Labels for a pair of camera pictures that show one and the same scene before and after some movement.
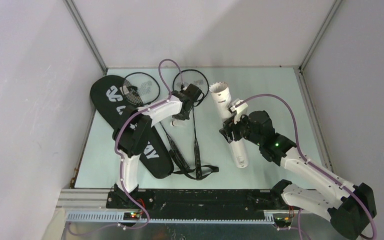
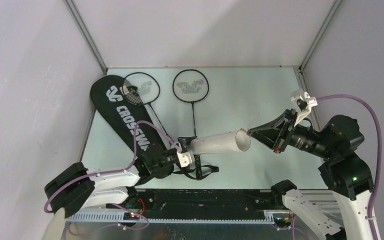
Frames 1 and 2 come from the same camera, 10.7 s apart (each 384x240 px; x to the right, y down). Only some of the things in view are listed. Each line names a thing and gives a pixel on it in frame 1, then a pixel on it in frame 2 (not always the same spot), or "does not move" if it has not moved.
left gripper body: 182,116 → 168,156
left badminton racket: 142,88 does not move
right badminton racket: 197,79 does not move
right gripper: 234,127 → 271,132
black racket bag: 113,96 does not move
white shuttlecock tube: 222,94 → 238,140
